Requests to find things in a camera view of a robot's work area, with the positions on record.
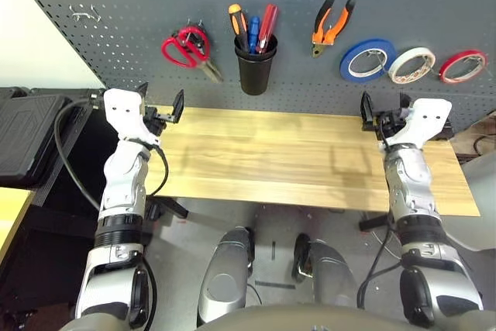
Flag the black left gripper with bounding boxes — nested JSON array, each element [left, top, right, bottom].
[[136, 81, 185, 138]]

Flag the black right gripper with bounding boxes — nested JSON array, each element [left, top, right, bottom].
[[360, 91, 412, 140]]

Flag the red handled scissors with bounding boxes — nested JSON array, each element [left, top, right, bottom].
[[161, 26, 212, 71]]

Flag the white tape roll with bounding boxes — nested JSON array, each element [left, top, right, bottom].
[[387, 47, 437, 84]]

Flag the orange black pliers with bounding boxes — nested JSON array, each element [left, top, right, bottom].
[[311, 0, 357, 59]]

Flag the black orange screwdriver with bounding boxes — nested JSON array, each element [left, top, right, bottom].
[[227, 3, 251, 53]]

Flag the grey metal pegboard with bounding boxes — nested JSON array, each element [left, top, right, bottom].
[[7, 0, 496, 133]]

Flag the blue tape roll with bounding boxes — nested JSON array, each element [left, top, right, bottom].
[[339, 38, 398, 84]]

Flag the red tape roll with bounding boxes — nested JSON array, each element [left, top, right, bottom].
[[439, 49, 488, 84]]

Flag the black plastic cup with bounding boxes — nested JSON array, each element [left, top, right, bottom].
[[234, 33, 279, 96]]

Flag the double prong metal hook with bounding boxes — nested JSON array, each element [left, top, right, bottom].
[[71, 4, 102, 23]]

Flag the light grey rounded object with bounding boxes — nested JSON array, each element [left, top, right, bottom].
[[445, 152, 496, 250]]

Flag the black plastic tool case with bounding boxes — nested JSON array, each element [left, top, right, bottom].
[[0, 94, 73, 188]]

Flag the silver right robot leg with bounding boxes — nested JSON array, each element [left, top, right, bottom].
[[292, 233, 360, 307]]

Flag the silver robot leg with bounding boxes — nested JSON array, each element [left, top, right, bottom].
[[292, 233, 360, 307], [196, 226, 255, 326]]

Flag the yellow side table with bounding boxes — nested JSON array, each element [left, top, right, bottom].
[[0, 186, 34, 266]]

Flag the silver left robot leg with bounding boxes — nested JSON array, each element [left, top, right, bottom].
[[196, 226, 255, 326]]

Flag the grey robot torso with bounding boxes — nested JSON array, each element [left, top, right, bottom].
[[64, 303, 496, 331]]

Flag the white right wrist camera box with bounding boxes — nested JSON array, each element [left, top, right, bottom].
[[381, 98, 453, 152]]

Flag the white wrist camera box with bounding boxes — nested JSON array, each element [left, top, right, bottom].
[[102, 88, 162, 146], [381, 98, 453, 152]]

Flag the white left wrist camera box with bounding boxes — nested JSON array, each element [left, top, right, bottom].
[[102, 88, 162, 146]]

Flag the black handled scissors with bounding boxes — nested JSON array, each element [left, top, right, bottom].
[[172, 24, 225, 84]]

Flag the black looped floor cable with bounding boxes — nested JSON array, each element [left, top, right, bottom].
[[472, 135, 496, 157]]

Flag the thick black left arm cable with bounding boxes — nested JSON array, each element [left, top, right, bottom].
[[53, 92, 108, 212]]

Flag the black table leg bracket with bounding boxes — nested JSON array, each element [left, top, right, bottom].
[[358, 215, 393, 232], [146, 195, 190, 220]]

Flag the blue handled screwdriver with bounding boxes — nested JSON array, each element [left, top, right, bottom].
[[247, 16, 261, 55]]

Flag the red handled screwdriver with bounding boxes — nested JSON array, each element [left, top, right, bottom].
[[256, 3, 280, 55]]

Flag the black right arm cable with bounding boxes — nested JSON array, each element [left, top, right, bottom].
[[356, 226, 404, 309]]

